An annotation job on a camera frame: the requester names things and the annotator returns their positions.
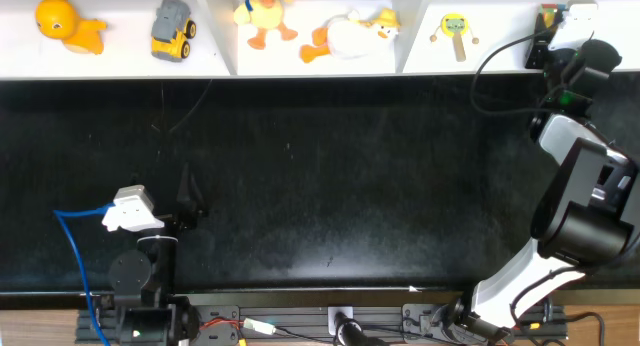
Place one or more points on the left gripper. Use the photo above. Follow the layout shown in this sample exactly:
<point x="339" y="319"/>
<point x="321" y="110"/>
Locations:
<point x="180" y="222"/>

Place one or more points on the grey and yellow toy truck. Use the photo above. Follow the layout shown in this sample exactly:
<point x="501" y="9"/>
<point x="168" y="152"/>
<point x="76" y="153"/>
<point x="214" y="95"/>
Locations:
<point x="172" y="31"/>

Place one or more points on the yellow rubber duck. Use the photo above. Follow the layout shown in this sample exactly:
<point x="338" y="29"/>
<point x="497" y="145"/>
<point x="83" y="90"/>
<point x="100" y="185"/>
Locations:
<point x="57" y="18"/>

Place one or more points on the yellow rattle drum toy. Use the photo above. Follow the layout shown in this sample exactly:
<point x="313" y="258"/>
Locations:
<point x="455" y="26"/>

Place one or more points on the many-coloured puzzle cube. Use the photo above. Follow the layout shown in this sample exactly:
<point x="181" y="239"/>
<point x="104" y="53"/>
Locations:
<point x="550" y="13"/>

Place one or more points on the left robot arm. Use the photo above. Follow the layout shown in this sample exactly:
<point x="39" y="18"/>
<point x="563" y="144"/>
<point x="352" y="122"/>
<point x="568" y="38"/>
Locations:
<point x="132" y="276"/>

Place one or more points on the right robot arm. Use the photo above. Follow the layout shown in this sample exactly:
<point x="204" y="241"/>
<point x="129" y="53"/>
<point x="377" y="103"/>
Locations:
<point x="580" y="211"/>

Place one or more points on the white shelf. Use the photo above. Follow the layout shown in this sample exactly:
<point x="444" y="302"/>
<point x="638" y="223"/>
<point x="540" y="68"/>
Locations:
<point x="300" y="61"/>

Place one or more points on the yellow plush duck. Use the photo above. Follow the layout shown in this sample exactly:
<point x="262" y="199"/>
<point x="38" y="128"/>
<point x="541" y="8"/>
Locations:
<point x="265" y="16"/>

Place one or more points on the white plush goose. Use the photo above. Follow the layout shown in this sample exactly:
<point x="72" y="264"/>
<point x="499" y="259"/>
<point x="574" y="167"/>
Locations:
<point x="355" y="36"/>

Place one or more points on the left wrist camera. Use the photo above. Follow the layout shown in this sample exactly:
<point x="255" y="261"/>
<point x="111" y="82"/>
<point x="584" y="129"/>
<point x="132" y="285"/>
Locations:
<point x="132" y="208"/>

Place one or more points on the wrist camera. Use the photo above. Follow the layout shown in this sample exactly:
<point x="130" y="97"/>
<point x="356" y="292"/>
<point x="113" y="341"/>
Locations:
<point x="575" y="23"/>
<point x="132" y="208"/>

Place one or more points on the mounting rail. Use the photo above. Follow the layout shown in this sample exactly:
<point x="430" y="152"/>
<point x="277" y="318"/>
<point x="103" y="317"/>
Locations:
<point x="310" y="318"/>

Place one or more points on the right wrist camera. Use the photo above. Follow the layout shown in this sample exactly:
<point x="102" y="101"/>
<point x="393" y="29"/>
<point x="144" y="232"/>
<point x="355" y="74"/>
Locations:
<point x="575" y="23"/>

